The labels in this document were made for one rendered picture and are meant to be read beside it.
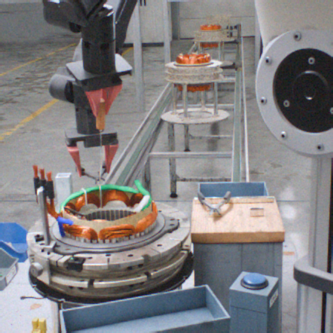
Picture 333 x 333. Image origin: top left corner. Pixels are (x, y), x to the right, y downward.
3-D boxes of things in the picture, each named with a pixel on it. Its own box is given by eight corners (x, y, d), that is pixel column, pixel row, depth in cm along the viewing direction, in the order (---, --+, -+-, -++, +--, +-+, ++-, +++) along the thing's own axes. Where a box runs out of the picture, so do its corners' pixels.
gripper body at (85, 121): (65, 137, 127) (61, 103, 125) (111, 131, 130) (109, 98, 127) (68, 146, 121) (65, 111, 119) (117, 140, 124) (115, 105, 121)
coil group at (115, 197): (101, 208, 126) (99, 189, 125) (131, 207, 126) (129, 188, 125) (100, 211, 124) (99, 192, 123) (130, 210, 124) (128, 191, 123)
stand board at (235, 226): (192, 207, 141) (192, 198, 140) (274, 206, 140) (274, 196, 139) (191, 243, 122) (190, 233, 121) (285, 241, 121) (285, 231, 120)
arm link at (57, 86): (87, 43, 117) (118, 56, 123) (53, 38, 125) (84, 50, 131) (70, 102, 118) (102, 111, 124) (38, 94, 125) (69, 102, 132)
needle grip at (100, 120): (94, 126, 113) (94, 99, 109) (103, 124, 113) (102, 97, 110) (98, 131, 112) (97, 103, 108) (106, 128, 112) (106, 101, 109)
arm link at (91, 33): (99, 13, 95) (122, 3, 99) (67, 3, 98) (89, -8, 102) (100, 53, 99) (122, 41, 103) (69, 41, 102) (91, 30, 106)
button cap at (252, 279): (239, 285, 106) (239, 279, 106) (247, 275, 109) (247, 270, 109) (262, 289, 104) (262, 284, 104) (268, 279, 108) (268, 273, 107)
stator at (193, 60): (180, 85, 352) (179, 52, 346) (217, 86, 346) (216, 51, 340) (169, 93, 332) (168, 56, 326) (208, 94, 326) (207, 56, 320)
